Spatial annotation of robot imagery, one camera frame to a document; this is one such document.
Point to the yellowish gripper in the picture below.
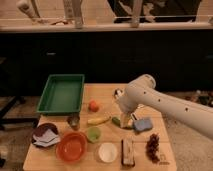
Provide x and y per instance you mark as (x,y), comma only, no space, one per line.
(125,121)

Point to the yellow banana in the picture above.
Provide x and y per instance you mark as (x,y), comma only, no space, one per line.
(98,120)

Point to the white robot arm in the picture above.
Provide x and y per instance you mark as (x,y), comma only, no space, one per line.
(142,91)

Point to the small green cup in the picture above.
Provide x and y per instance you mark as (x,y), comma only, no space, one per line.
(93,134)

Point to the metal cup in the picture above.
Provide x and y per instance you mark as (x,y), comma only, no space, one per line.
(74,122)

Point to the green cucumber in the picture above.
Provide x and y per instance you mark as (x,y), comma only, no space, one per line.
(116,121)

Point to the blue sponge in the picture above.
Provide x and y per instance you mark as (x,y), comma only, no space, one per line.
(142,124)

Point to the brown chocolate bar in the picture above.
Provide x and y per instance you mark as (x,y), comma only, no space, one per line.
(127,156)

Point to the orange fruit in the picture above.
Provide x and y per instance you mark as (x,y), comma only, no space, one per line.
(94,106)

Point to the white bowl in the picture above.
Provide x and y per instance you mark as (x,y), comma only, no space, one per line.
(107,152)

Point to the purple grape bunch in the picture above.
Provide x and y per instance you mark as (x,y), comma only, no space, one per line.
(152,148)

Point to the orange bowl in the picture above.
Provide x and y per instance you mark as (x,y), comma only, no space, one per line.
(72,147)

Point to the green plastic tray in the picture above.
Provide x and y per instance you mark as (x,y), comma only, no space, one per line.
(62,95)

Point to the white grey cloth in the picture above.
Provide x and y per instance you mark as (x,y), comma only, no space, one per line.
(47,139)

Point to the dark maroon plate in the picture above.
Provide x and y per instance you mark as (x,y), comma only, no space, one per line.
(41,129)

